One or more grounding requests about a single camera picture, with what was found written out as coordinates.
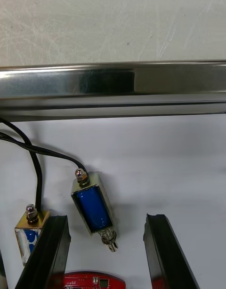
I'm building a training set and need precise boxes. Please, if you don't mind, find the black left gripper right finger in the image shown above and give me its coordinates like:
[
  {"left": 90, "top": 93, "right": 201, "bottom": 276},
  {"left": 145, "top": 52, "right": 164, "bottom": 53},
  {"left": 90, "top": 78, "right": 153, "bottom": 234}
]
[{"left": 143, "top": 213, "right": 201, "bottom": 289}]

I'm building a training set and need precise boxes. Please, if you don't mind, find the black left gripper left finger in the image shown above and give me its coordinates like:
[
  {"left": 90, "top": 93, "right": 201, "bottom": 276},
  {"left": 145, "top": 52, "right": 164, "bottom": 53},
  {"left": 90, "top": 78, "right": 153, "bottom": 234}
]
[{"left": 15, "top": 215, "right": 72, "bottom": 289}]

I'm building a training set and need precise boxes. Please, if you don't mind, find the solenoid with white-blue label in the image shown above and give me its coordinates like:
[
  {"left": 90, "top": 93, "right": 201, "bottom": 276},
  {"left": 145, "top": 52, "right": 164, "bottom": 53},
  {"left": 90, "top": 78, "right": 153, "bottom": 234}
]
[{"left": 0, "top": 116, "right": 51, "bottom": 267}]

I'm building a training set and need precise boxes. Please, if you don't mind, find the round red circuit board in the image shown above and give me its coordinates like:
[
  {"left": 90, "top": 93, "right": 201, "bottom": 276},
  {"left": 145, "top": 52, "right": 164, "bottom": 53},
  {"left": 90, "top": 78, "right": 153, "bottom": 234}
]
[{"left": 63, "top": 271, "right": 127, "bottom": 289}]

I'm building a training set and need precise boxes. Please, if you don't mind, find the solenoid with blue label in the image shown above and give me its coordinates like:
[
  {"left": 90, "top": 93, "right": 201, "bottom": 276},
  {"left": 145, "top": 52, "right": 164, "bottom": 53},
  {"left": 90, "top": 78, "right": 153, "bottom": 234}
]
[{"left": 0, "top": 131, "right": 119, "bottom": 253}]

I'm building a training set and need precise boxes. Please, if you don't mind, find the white paper sheet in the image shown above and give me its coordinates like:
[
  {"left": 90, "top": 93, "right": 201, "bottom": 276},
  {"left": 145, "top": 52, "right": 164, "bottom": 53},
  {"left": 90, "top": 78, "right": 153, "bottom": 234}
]
[{"left": 0, "top": 114, "right": 226, "bottom": 289}]

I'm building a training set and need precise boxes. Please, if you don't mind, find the steel tray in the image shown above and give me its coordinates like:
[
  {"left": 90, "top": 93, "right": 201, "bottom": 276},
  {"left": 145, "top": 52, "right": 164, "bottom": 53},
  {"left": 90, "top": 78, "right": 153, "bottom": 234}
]
[{"left": 0, "top": 59, "right": 226, "bottom": 123}]

